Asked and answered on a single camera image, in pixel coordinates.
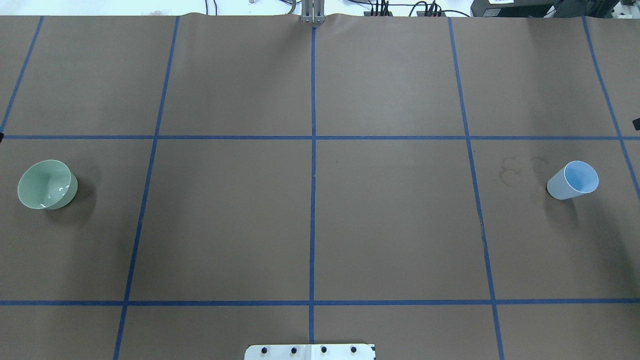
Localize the black box with label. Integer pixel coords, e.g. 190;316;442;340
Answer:
470;0;556;18

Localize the aluminium frame post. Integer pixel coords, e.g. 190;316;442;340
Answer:
300;0;326;24

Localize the white central pedestal column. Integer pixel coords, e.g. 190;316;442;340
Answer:
244;343;377;360

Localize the light green bowl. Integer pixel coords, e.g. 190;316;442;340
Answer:
17;159;78;210

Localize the black orange usb hub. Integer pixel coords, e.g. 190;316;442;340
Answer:
359;0;446;18

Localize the light blue plastic cup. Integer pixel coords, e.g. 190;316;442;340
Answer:
546;161;600;200

